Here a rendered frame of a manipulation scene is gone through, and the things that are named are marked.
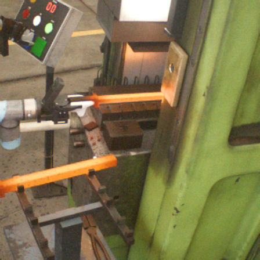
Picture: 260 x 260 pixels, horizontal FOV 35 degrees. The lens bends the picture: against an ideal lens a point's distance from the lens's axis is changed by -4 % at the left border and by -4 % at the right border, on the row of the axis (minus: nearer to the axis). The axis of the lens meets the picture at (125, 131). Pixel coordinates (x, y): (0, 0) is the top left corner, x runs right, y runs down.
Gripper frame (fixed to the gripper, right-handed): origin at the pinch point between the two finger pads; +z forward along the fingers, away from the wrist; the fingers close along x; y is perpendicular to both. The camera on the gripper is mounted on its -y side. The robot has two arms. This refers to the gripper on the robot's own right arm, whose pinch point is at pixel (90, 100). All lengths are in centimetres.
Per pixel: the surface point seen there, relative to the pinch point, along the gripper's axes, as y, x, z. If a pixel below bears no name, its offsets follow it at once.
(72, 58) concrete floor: 100, -219, 44
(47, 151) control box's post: 71, -56, -6
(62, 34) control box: -7.9, -40.9, -3.2
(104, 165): -2.9, 38.1, -5.2
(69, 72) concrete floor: 100, -193, 36
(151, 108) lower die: 0.9, 7.0, 21.6
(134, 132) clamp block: 2.0, 18.2, 11.7
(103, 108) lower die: 0.8, 4.6, 4.0
